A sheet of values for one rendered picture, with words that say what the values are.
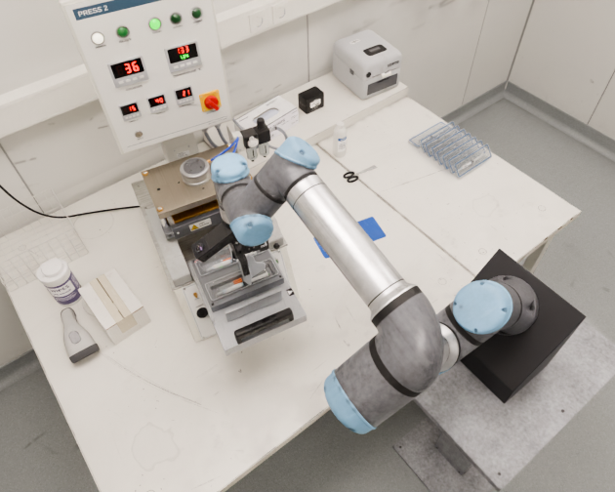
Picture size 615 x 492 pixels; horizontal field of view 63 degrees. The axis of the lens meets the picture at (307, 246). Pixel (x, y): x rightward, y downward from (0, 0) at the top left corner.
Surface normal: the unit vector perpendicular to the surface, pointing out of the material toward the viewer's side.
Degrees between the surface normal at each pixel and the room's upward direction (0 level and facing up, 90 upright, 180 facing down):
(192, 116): 90
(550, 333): 47
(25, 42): 90
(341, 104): 0
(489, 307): 39
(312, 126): 0
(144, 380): 0
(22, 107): 90
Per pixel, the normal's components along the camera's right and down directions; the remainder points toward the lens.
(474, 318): -0.51, -0.16
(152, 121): 0.44, 0.70
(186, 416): -0.03, -0.62
